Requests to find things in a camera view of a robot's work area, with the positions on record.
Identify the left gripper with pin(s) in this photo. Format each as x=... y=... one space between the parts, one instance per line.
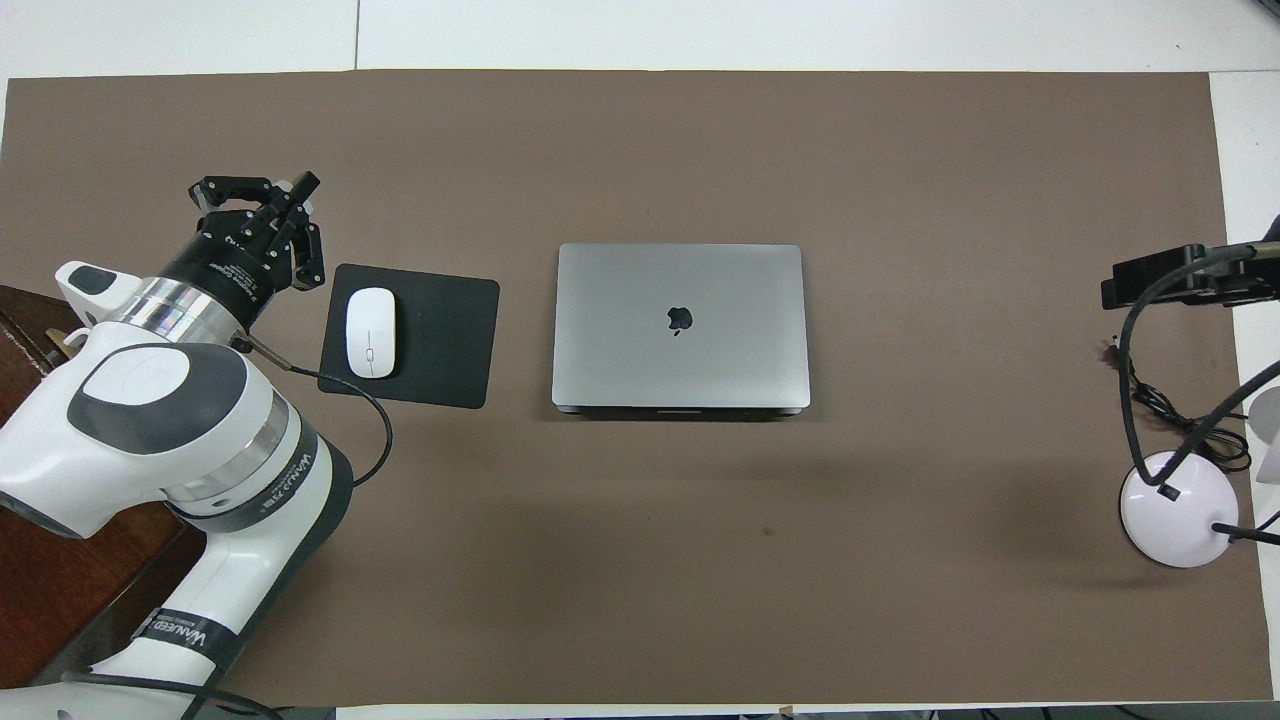
x=215 y=268

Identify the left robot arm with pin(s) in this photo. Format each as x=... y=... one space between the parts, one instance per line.
x=60 y=440

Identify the grey laptop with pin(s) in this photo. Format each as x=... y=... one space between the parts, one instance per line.
x=680 y=370

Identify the white computer mouse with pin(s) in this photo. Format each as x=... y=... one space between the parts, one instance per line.
x=370 y=330

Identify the black mouse pad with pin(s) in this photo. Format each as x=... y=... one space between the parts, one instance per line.
x=440 y=340

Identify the brown wooden furniture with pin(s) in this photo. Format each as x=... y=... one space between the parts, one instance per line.
x=50 y=590

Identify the black stand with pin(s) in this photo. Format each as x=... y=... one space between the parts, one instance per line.
x=1150 y=275

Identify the gooseneck lamp with white base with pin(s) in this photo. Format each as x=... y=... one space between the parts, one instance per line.
x=1180 y=520

